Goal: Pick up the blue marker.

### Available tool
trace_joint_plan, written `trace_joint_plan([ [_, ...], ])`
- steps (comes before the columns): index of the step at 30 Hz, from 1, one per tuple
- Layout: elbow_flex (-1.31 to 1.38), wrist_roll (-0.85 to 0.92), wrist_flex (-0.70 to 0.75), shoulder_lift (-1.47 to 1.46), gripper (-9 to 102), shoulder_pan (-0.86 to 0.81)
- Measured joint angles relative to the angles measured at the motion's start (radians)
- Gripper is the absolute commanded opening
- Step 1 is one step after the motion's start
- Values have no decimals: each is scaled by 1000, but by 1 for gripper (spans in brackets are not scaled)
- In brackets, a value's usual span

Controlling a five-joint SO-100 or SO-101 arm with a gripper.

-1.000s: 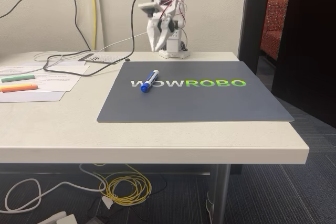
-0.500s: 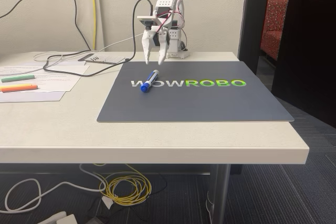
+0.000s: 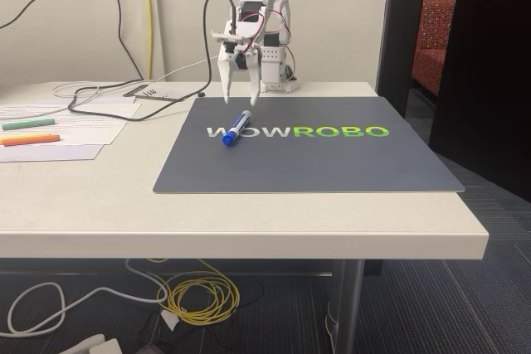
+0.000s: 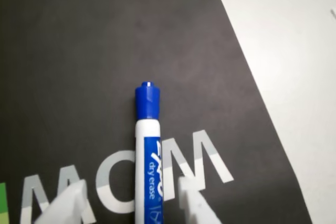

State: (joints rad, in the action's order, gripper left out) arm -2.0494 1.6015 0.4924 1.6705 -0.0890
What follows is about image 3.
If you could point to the orange marker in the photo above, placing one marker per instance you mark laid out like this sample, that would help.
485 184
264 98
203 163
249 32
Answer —
31 139

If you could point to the blue marker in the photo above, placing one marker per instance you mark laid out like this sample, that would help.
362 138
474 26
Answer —
235 128

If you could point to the dark door frame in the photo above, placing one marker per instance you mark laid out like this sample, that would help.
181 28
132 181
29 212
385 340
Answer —
400 30

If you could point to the grey WOWROBO mat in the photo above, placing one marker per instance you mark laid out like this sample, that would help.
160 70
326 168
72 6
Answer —
307 159

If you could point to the white printed paper sheet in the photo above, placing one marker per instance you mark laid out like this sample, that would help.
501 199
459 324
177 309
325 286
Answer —
83 126

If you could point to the white gripper camera box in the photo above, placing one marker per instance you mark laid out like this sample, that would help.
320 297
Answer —
228 37

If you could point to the dark wooden door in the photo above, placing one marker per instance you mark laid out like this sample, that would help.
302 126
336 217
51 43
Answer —
485 80

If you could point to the red patterned chair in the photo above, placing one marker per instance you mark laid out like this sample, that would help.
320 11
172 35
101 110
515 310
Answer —
431 39

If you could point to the green marker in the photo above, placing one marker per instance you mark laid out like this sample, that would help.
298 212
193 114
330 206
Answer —
28 124

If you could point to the white power adapter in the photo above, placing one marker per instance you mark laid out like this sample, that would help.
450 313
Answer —
99 345

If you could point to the metal table leg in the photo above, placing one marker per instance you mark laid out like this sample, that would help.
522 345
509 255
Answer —
352 308

